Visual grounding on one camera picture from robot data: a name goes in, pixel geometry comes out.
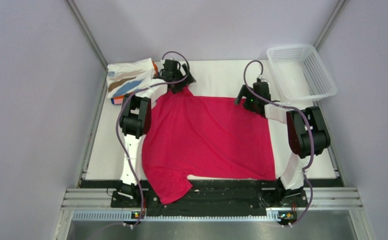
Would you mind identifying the pink folded t-shirt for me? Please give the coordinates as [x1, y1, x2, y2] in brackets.
[114, 96, 124, 105]

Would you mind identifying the orange folded t-shirt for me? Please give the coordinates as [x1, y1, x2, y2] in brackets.
[113, 59, 159, 104]

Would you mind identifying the aluminium rail frame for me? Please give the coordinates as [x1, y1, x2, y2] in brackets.
[61, 187, 363, 210]

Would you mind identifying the white plastic basket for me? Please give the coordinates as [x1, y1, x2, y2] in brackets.
[266, 44, 338, 103]

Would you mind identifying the white slotted cable duct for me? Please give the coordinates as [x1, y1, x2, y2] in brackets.
[72, 210, 281, 222]

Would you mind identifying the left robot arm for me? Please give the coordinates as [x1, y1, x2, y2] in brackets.
[111, 58, 195, 208]

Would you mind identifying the white patterned folded t-shirt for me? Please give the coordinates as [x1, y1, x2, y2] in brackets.
[106, 58, 156, 99]

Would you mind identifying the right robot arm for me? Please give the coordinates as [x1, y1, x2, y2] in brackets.
[234, 81, 331, 207]

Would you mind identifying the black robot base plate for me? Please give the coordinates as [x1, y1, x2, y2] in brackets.
[81, 179, 343, 218]

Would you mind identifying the crimson red t-shirt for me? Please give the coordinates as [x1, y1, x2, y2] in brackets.
[141, 89, 276, 204]

